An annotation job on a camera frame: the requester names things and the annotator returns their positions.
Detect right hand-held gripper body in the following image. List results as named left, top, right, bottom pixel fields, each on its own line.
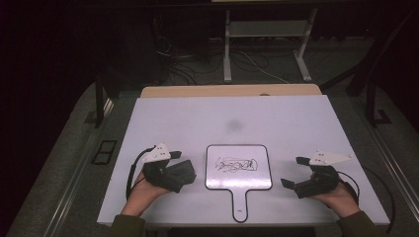
left=293, top=150, right=354, bottom=199

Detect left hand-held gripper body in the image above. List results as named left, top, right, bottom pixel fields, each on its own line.
left=141, top=142, right=173, bottom=191

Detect small whiteboard with handle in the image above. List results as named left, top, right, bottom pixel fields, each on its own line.
left=205, top=143, right=274, bottom=224

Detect person's left hand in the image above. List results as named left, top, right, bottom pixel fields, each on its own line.
left=126, top=171, right=171, bottom=208

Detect person's right hand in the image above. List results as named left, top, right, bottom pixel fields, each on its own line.
left=309, top=182, right=362, bottom=218

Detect wooden table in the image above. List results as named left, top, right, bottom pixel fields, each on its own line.
left=140, top=83, right=323, bottom=99

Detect black metal stand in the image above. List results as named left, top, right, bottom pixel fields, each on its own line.
left=365, top=78, right=393, bottom=128
left=83, top=70, right=115, bottom=129

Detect white metal rack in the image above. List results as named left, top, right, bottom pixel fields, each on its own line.
left=222, top=8, right=318, bottom=83

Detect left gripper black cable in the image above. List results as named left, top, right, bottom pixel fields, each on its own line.
left=126, top=145, right=156, bottom=200

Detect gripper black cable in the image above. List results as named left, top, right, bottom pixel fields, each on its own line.
left=126, top=145, right=156, bottom=200
left=335, top=166, right=396, bottom=235

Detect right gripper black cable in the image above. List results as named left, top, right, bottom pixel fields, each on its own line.
left=335, top=166, right=396, bottom=235

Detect aluminium floor rail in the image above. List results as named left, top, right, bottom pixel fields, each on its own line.
left=42, top=98, right=115, bottom=237
left=360, top=112, right=419, bottom=215

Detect black floor cables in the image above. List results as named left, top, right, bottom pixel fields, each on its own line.
left=153, top=16, right=228, bottom=87

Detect white floor cable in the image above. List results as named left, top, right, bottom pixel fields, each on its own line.
left=237, top=49, right=291, bottom=85

